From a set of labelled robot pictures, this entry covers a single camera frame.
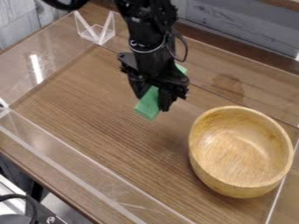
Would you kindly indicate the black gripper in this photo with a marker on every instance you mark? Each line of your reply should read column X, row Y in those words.
column 155, row 71

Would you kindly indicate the green rectangular block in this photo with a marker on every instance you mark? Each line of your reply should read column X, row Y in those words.
column 147, row 107

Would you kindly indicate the clear acrylic corner bracket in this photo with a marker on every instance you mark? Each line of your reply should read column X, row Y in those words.
column 99, row 34

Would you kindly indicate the black metal bracket with bolt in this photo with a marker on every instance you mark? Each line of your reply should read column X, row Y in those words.
column 47, row 217

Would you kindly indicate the clear acrylic barrier walls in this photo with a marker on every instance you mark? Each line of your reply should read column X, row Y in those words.
column 120, row 168

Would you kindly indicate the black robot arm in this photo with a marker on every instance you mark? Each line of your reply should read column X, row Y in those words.
column 150, row 21

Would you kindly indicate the brown wooden bowl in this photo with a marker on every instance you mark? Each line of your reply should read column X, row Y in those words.
column 240, row 151

